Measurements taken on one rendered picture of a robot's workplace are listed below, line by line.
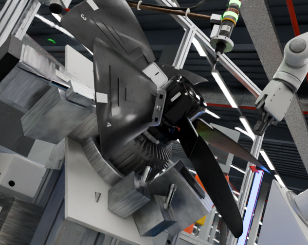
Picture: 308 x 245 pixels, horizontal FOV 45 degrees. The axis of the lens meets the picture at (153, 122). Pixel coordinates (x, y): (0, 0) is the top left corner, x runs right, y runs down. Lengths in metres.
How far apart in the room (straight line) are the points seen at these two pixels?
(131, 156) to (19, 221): 0.34
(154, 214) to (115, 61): 0.39
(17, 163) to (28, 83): 0.48
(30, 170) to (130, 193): 0.52
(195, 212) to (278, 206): 0.58
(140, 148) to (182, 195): 0.17
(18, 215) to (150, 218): 0.35
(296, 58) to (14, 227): 0.90
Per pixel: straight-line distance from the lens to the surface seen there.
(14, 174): 1.29
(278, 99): 1.21
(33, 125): 0.84
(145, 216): 0.94
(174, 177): 0.99
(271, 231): 1.51
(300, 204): 1.56
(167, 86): 0.94
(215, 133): 1.06
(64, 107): 0.81
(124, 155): 0.94
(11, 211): 1.05
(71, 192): 0.85
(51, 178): 1.14
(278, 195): 1.54
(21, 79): 0.85
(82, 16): 0.99
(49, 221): 1.15
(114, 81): 0.72
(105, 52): 0.72
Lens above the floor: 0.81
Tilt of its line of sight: 19 degrees up
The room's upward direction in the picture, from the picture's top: 20 degrees clockwise
